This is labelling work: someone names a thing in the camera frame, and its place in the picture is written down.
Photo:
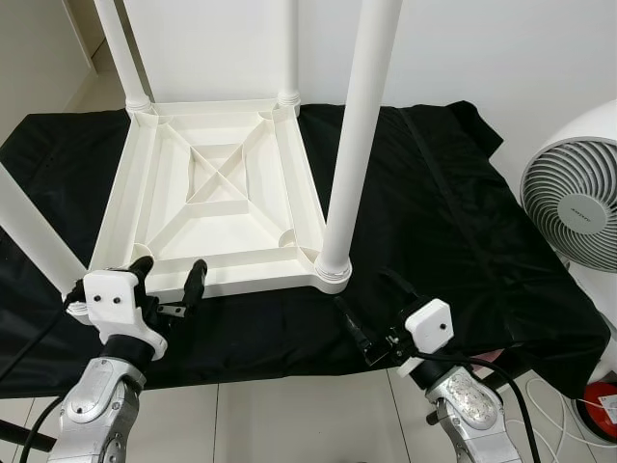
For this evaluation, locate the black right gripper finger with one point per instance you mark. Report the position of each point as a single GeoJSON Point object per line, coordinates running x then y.
{"type": "Point", "coordinates": [398, 283]}
{"type": "Point", "coordinates": [353, 323]}

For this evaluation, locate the white plastic table top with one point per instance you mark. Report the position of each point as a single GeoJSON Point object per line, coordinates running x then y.
{"type": "Point", "coordinates": [222, 193]}

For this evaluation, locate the white plastic table leg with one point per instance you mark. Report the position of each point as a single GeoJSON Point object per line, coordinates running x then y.
{"type": "Point", "coordinates": [120, 48]}
{"type": "Point", "coordinates": [288, 48]}
{"type": "Point", "coordinates": [357, 135]}
{"type": "Point", "coordinates": [29, 227]}

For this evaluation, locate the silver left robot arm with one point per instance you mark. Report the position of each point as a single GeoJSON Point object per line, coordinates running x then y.
{"type": "Point", "coordinates": [96, 415]}

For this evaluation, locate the black tablecloth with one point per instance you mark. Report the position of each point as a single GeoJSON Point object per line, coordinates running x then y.
{"type": "Point", "coordinates": [463, 241]}

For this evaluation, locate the pink cloth bundle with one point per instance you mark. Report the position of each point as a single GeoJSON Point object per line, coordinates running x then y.
{"type": "Point", "coordinates": [487, 357]}

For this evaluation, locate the white round fan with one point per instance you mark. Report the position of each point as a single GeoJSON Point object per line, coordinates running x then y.
{"type": "Point", "coordinates": [574, 198]}

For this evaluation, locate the red object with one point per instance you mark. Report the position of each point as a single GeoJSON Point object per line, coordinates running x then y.
{"type": "Point", "coordinates": [600, 410]}

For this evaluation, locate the black metal table leg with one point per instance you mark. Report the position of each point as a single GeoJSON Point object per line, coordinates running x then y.
{"type": "Point", "coordinates": [19, 434]}

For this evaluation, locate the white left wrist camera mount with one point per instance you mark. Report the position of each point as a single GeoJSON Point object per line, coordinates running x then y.
{"type": "Point", "coordinates": [114, 299]}

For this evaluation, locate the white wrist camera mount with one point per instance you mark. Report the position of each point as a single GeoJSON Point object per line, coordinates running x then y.
{"type": "Point", "coordinates": [429, 323]}
{"type": "Point", "coordinates": [114, 299]}

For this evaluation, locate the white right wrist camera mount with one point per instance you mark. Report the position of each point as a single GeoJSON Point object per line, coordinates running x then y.
{"type": "Point", "coordinates": [429, 323]}

